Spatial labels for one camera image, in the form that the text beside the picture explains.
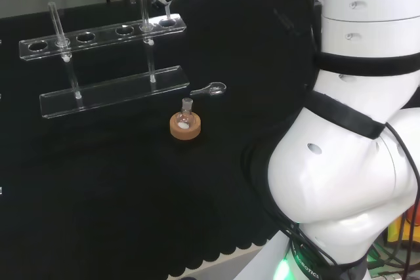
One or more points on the clear acrylic funnel stand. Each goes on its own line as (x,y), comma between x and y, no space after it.
(108,91)

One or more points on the small round-bottom glass flask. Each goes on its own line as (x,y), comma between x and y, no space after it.
(184,119)

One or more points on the clear glass weighing funnel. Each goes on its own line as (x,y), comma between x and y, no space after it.
(215,89)

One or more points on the black bench cloth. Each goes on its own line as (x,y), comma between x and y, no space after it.
(115,178)

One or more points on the yellow stop button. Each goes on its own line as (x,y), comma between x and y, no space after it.
(396,232)

